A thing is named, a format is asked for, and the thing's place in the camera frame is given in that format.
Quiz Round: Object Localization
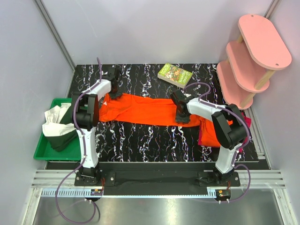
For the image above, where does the orange t shirt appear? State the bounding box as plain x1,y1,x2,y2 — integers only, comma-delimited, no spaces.
99,93,205,127
198,119,221,148

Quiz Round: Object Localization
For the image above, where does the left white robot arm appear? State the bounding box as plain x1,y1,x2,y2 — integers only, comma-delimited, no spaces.
71,67,122,186

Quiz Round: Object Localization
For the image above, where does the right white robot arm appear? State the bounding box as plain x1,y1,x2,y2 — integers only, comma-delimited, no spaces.
170,90,249,186

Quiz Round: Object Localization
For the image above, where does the folded orange t shirt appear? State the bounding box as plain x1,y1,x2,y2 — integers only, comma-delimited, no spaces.
198,119,221,148

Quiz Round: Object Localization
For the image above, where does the green paperback book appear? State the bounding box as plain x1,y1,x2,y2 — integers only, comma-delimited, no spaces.
157,63,193,89

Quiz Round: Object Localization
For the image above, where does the folded magenta t shirt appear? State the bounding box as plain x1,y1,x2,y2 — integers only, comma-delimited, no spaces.
198,112,252,147

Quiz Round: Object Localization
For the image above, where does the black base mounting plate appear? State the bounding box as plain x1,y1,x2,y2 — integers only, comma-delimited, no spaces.
74,170,241,195

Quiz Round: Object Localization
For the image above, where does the white t shirt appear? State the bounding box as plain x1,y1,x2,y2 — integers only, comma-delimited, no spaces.
42,103,75,137

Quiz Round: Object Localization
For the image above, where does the dark green t shirt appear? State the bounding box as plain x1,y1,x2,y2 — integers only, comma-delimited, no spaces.
48,109,77,152

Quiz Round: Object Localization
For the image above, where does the pink three-tier shelf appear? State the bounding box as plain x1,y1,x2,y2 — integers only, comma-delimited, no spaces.
217,14,292,110

